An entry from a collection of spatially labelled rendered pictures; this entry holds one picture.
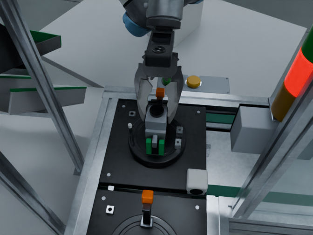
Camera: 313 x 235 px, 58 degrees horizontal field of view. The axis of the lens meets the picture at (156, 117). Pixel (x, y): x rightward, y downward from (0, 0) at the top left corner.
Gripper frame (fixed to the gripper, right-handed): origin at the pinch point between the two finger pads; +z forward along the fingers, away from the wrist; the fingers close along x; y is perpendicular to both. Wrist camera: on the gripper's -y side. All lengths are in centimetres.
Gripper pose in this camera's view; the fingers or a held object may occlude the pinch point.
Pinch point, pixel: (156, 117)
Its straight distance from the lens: 60.8
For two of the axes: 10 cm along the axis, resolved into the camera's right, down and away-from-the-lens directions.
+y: 0.7, -2.0, 9.8
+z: -0.7, 9.8, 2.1
